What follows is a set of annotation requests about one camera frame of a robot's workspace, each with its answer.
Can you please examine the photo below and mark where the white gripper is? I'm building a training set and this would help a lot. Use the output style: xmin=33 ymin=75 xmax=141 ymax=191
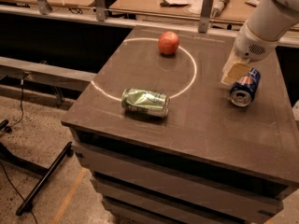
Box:
xmin=221 ymin=20 xmax=278 ymax=85

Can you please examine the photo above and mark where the blue pepsi can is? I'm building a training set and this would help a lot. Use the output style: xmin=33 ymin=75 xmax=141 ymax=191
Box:
xmin=230 ymin=68 xmax=261 ymax=107

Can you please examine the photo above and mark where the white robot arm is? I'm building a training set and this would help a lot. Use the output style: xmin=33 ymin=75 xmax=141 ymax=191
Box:
xmin=221 ymin=0 xmax=299 ymax=85

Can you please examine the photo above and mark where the crushed green soda can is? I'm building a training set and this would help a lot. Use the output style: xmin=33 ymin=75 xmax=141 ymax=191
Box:
xmin=121 ymin=88 xmax=169 ymax=119

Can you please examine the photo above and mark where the grey handheld tool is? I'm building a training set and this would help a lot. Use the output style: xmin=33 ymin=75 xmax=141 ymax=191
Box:
xmin=212 ymin=0 xmax=230 ymax=17

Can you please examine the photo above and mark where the red apple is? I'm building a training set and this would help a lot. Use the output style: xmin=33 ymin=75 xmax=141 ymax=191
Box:
xmin=158 ymin=31 xmax=179 ymax=55

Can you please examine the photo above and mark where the grey drawer cabinet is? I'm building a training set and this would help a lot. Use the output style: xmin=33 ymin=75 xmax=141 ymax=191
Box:
xmin=62 ymin=27 xmax=299 ymax=224

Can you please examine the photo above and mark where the black stand base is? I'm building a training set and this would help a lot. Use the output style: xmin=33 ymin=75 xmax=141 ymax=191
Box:
xmin=0 ymin=121 xmax=72 ymax=223

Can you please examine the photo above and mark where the metal bracket right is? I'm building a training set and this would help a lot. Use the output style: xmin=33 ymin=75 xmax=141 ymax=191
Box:
xmin=198 ymin=0 xmax=214 ymax=33

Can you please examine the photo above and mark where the metal bracket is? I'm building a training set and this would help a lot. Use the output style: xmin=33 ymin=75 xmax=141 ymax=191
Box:
xmin=37 ymin=0 xmax=52 ymax=15
xmin=198 ymin=0 xmax=214 ymax=33
xmin=94 ymin=0 xmax=107 ymax=21

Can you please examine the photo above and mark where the metal bracket middle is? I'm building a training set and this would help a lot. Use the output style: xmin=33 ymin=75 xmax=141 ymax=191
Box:
xmin=94 ymin=0 xmax=107 ymax=21

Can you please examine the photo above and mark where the metal bracket left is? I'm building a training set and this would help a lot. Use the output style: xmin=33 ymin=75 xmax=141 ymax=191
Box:
xmin=37 ymin=0 xmax=52 ymax=15

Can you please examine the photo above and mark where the black floor cable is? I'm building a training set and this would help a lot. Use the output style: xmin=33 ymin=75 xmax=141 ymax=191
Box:
xmin=0 ymin=72 xmax=39 ymax=224

